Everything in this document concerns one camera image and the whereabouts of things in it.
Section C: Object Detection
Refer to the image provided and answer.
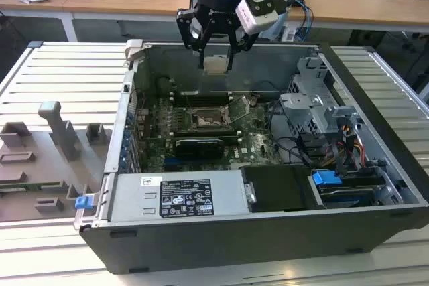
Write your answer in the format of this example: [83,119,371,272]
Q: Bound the coloured power wire bundle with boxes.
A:
[330,125,368,169]

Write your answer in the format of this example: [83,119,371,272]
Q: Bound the blue plastic latch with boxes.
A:
[75,195,93,210]

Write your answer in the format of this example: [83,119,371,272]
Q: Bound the silver power supply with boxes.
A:
[109,169,253,224]

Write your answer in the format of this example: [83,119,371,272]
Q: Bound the black RAM slot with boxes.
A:
[171,99,235,106]
[170,92,234,100]
[169,127,243,137]

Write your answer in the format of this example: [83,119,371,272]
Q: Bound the blue disk carrier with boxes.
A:
[310,169,378,209]

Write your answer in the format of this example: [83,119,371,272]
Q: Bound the metal wire locking lever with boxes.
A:
[178,84,194,112]

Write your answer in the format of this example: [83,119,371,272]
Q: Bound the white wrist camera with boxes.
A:
[234,0,281,36]

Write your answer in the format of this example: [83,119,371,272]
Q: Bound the black plastic shroud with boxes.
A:
[241,165,318,214]

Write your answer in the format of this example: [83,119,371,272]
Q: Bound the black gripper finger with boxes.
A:
[176,7,216,71]
[227,17,259,71]

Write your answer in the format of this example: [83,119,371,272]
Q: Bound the pale blue teach pendant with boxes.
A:
[279,9,296,42]

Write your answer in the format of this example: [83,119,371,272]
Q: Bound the green RAM stick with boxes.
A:
[0,182,44,193]

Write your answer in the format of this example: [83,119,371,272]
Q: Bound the grey parts rack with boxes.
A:
[0,100,113,223]

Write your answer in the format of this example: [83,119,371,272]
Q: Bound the silver CPU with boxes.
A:
[203,54,229,75]

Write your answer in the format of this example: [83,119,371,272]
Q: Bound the metal drive cage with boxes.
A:
[278,56,363,137]

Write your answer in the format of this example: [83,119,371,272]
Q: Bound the green motherboard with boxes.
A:
[133,91,288,172]

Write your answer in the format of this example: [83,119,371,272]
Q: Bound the grey case latch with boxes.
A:
[124,38,149,63]

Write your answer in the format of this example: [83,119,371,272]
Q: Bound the black PC case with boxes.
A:
[79,38,429,275]

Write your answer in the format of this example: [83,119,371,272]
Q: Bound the black graphics card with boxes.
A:
[173,136,225,161]

